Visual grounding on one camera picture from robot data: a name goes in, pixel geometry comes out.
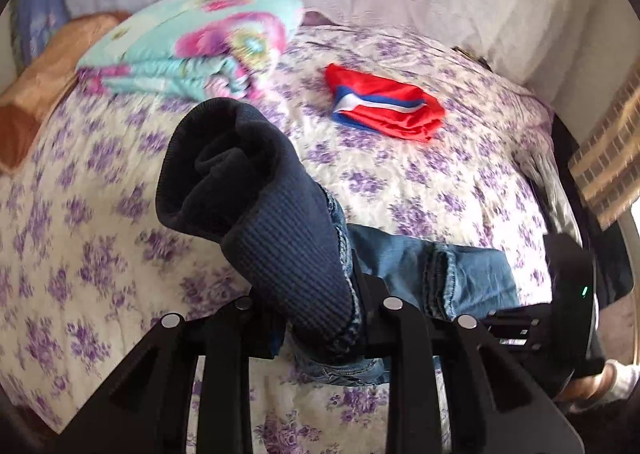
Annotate blue denim kids pants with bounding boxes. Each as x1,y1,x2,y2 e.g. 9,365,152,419
155,98,518,386

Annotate person's right hand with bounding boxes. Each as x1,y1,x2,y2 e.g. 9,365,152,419
555,360,639,408

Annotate beige brick pattern cloth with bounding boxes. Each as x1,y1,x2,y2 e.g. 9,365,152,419
568,67,639,230

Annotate purple floral bed sheet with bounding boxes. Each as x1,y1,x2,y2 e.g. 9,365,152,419
1,26,553,431

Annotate red white blue folded garment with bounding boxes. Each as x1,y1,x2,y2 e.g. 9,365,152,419
324,63,446,143

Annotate orange brown pillow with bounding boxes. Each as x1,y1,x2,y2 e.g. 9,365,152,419
1,11,129,174

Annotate teal pink floral folded blanket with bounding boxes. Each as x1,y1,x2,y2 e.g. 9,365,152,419
76,0,305,102

